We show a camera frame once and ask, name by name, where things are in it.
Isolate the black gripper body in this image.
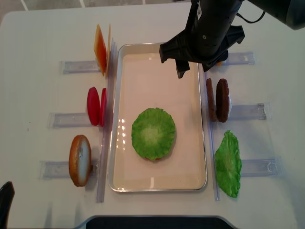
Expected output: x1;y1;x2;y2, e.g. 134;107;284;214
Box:
186;0;245;72

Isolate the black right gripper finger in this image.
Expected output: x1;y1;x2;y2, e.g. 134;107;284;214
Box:
175;60;190;79

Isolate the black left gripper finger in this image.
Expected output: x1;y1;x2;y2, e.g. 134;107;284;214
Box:
159;30;199;63

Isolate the green lettuce leaf front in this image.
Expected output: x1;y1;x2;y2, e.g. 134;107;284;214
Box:
131;108;176;160

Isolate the green lettuce leaf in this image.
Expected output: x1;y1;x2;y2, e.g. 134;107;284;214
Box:
131;108;176;160
215;130;242;198

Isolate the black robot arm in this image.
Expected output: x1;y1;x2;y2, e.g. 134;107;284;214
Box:
159;0;305;78

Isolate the brown meat patty left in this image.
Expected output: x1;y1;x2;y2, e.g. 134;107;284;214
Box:
206;78;217;122

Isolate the dark brown meat patty right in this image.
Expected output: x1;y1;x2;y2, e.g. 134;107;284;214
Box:
216;79;230;123

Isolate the yellow cheese slice right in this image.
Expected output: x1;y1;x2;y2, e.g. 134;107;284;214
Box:
105;24;111;77

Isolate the orange cheese slice left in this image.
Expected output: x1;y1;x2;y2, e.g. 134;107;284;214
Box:
93;24;107;76

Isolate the red tomato slice right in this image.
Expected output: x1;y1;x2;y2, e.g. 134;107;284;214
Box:
99;88;107;127

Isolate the red tomato slice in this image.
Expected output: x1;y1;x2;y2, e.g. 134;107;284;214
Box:
99;88;107;127
87;87;100;126

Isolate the red tomato slice left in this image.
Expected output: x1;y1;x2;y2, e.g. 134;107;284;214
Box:
87;87;100;126

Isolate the green lettuce leaf rear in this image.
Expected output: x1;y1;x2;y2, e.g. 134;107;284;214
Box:
215;130;242;198

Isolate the clear long strip right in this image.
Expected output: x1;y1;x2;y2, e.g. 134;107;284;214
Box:
199;64;220;201

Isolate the clear long strip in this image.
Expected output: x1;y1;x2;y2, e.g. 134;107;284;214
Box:
199;64;220;201
96;39;118;203

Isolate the clear long strip left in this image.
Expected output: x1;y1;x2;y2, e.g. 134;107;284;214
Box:
96;39;118;203

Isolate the white rectangular metal tray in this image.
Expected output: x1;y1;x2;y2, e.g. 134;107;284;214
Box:
107;43;207;192

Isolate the toasted bun slice on tray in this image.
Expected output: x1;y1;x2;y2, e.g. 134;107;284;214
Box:
144;140;176;163

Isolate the upright bun slice left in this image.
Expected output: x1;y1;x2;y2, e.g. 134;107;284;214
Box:
69;135;92;187

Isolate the dark base bottom edge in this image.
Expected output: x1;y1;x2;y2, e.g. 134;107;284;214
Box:
85;216;233;229

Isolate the black object bottom left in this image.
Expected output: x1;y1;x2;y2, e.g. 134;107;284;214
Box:
0;181;15;229

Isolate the clear holder rail top right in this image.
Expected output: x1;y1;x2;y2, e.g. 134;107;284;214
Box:
223;51;259;66

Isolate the clear holder rail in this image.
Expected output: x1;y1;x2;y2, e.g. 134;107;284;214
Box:
39;159;99;179
223;51;259;66
61;61;101;74
228;103;272;121
241;157;285;177
47;113;91;129

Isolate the clear holder rail middle right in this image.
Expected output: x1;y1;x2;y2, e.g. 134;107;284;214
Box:
228;103;272;121

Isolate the clear holder rail top left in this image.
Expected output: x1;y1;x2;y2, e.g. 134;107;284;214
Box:
61;61;101;74

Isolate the clear holder rail bottom right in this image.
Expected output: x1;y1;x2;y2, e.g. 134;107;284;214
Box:
241;157;285;177

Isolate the clear holder rail middle left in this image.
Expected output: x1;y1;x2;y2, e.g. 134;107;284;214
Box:
47;113;91;129

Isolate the clear holder rail bottom left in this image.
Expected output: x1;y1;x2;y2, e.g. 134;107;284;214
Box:
39;159;99;179

